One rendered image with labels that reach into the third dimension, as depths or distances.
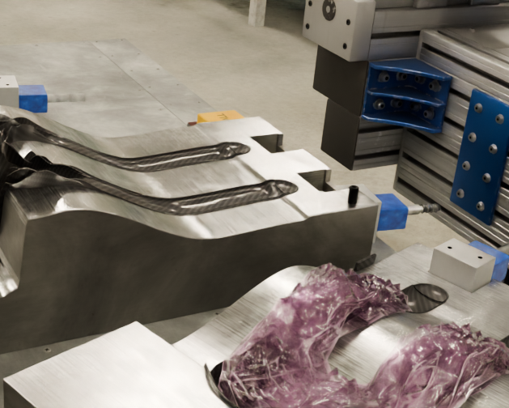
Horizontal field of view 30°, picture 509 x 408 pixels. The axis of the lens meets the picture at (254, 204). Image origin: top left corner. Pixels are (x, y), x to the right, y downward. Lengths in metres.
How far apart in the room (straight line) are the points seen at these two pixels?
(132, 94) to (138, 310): 0.65
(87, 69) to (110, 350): 0.96
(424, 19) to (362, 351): 0.80
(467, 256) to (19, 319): 0.43
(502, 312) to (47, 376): 0.44
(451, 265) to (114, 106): 0.68
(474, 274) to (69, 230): 0.38
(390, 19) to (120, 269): 0.70
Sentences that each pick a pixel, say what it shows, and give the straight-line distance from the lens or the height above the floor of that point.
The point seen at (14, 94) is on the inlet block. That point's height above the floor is 0.84.
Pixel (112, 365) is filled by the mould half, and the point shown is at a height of 0.91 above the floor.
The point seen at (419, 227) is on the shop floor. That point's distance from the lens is 3.01.
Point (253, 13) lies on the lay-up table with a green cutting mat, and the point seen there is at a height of 0.07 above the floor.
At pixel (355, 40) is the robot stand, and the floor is 0.94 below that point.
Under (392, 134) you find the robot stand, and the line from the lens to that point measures 1.51.
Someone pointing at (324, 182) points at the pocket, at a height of 0.87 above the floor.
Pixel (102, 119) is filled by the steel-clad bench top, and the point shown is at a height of 0.80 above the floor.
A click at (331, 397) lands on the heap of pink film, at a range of 0.68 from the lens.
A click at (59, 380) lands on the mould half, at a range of 0.67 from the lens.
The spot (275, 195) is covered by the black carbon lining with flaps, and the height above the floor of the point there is 0.88.
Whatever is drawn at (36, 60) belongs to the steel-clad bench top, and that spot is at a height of 0.80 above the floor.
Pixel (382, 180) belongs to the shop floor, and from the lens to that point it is 3.29.
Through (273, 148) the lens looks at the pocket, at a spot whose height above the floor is 0.87.
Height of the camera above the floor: 1.31
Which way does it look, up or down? 26 degrees down
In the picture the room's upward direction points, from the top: 6 degrees clockwise
